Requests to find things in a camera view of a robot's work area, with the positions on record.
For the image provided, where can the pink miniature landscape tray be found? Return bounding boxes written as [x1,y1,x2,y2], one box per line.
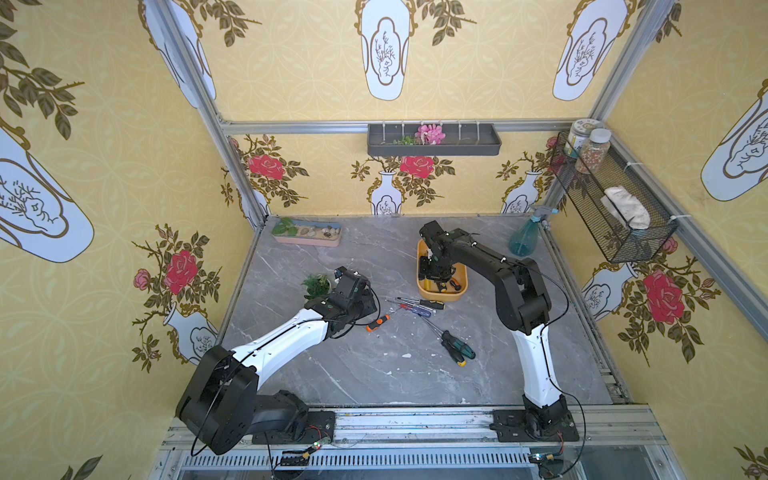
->
[271,217,342,247]

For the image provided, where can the dark grey wall shelf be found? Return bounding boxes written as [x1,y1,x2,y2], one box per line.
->
[367,121,502,157]

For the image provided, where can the teal plastic spray bottle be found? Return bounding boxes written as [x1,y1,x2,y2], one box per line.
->
[508,206,560,257]

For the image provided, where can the orange black stubby screwdriver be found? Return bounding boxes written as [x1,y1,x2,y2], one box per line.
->
[366,314,391,333]

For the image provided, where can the glass jar white lid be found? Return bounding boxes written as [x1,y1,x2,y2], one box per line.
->
[563,118,604,158]

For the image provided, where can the pink artificial flower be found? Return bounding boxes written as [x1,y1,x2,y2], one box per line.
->
[415,124,446,145]

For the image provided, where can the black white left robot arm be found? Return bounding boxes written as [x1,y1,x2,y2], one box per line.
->
[175,267,380,455]

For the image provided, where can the aluminium frame rail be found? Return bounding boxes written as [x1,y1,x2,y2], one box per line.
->
[139,1,266,232]

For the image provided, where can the small black yellow screwdriver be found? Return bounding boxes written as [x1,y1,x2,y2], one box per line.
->
[397,297,445,310]

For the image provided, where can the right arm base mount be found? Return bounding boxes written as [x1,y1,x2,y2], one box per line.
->
[489,409,581,443]

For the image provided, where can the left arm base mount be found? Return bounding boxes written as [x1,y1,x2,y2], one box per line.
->
[248,410,336,445]

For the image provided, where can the red blue clear screwdriver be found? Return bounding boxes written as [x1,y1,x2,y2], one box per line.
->
[387,299,432,318]

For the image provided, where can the green artificial succulent plant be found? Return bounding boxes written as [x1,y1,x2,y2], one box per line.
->
[302,274,331,301]

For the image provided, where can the beige crumpled cloth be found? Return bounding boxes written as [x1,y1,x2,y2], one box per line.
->
[601,186,651,230]

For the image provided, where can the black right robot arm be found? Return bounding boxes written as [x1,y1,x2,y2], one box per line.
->
[419,221,570,428]

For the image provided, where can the black wire wall basket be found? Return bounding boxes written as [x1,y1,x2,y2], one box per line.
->
[551,132,679,263]

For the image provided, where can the green black handle screwdriver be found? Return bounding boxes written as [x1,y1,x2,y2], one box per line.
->
[441,329,476,360]

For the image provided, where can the glass jar with beans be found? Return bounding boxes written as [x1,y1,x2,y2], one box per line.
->
[575,128,612,174]

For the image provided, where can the yellow plastic storage box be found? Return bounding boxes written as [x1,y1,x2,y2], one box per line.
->
[416,240,469,303]

